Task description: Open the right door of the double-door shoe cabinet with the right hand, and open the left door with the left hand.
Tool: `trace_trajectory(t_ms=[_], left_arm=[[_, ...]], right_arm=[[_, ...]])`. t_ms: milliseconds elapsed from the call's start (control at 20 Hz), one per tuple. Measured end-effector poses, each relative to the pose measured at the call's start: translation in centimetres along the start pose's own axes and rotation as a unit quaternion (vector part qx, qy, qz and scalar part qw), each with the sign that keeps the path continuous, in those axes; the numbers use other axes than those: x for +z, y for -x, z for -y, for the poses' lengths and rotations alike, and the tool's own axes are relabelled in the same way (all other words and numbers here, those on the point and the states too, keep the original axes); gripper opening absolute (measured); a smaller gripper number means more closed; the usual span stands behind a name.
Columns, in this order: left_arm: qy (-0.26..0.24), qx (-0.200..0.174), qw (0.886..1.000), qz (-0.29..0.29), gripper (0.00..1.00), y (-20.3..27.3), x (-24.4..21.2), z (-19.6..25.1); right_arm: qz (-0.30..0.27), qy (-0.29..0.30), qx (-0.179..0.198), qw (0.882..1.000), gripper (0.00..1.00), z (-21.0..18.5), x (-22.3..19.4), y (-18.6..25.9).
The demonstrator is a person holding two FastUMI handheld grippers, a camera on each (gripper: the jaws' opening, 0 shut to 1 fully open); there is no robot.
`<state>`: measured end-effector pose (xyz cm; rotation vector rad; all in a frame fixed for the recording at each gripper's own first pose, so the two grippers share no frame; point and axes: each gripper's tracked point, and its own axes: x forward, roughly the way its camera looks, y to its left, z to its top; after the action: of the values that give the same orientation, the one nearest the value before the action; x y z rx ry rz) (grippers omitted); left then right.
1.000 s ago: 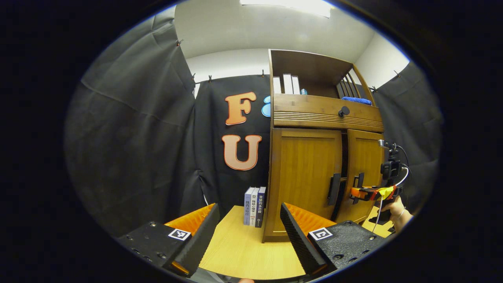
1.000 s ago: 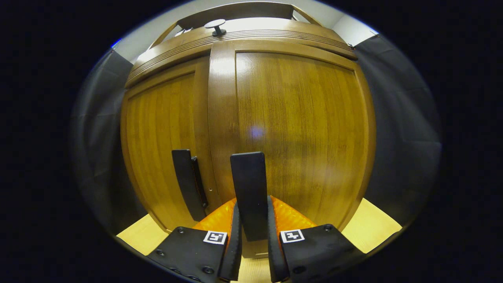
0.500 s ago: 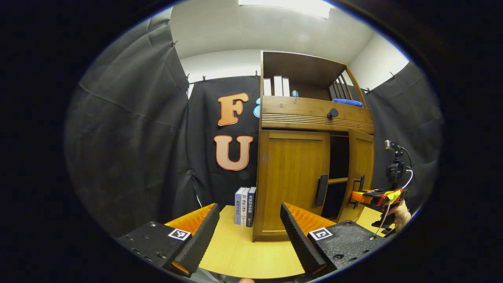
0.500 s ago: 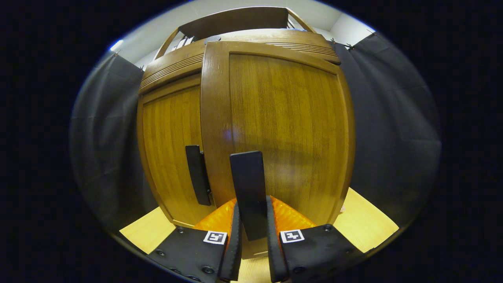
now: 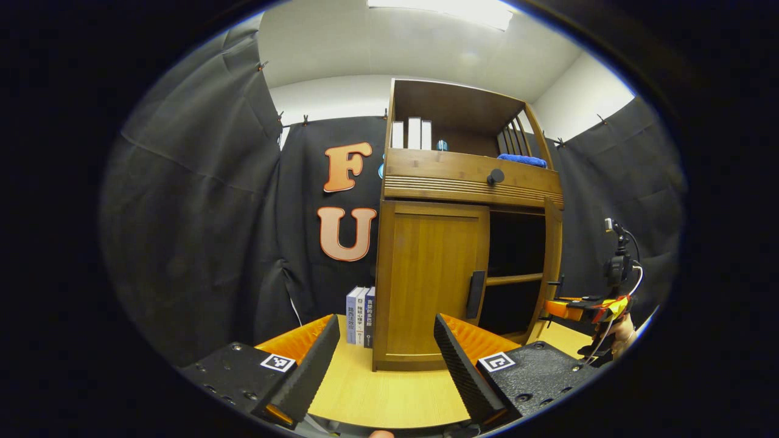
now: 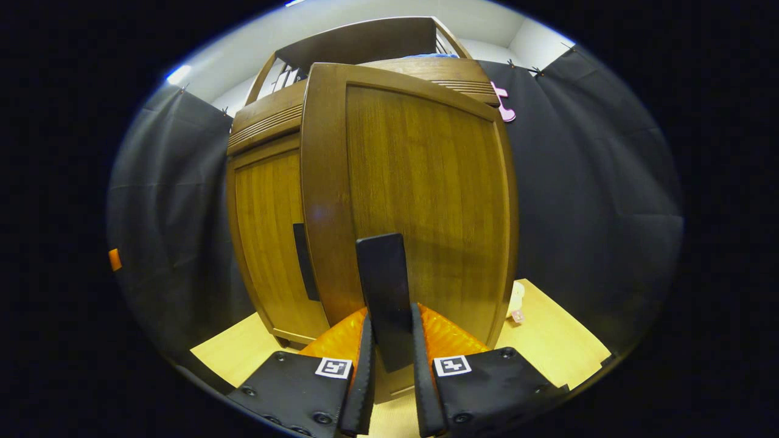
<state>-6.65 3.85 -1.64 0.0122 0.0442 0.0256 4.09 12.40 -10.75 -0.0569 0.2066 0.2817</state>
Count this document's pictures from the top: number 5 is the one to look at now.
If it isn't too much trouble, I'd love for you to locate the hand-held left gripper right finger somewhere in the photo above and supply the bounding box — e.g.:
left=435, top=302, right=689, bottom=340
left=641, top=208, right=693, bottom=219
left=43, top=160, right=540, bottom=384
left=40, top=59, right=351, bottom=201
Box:
left=433, top=313, right=600, bottom=426

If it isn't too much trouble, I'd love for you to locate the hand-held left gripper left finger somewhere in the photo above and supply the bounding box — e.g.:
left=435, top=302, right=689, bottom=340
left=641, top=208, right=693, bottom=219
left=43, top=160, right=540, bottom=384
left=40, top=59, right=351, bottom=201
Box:
left=178, top=314, right=341, bottom=430

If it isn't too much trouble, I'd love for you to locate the wooden cabinet door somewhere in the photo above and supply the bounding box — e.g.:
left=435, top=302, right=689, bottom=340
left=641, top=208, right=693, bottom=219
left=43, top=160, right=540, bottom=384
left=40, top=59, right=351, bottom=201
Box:
left=525, top=196, right=565, bottom=346
left=385, top=201, right=491, bottom=360

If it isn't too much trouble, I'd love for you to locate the wooden double-door shoe cabinet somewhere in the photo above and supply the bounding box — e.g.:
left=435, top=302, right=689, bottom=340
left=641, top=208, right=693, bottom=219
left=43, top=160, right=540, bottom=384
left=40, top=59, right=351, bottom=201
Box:
left=371, top=78, right=565, bottom=373

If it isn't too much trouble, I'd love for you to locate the lavender book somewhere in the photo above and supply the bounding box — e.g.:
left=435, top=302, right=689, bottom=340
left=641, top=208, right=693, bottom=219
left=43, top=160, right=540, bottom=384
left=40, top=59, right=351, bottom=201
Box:
left=346, top=286, right=365, bottom=346

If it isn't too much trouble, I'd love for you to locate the white book with dark title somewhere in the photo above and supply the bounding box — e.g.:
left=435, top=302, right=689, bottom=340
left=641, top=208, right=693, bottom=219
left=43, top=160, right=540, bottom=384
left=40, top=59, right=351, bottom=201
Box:
left=356, top=287, right=370, bottom=347

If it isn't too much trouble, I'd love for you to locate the dark blue book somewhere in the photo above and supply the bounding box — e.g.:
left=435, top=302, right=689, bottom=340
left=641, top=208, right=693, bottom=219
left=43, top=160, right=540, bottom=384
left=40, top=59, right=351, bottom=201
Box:
left=364, top=286, right=376, bottom=349

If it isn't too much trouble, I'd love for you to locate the blue folded towel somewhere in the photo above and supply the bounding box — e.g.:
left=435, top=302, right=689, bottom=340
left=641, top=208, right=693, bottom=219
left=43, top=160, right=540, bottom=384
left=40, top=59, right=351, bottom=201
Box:
left=497, top=153, right=548, bottom=169

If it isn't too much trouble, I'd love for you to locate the black backdrop cloth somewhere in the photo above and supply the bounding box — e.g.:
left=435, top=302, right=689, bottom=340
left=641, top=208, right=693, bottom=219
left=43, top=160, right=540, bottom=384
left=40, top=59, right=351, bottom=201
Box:
left=100, top=15, right=688, bottom=369

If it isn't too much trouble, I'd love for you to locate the wooden drawer with black knob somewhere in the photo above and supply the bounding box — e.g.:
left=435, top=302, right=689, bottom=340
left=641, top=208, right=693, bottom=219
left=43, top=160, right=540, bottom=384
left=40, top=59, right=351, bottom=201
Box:
left=383, top=148, right=564, bottom=210

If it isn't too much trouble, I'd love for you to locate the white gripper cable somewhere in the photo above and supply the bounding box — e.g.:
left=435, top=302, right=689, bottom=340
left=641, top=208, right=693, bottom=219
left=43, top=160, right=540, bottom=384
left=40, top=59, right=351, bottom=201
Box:
left=585, top=263, right=645, bottom=366

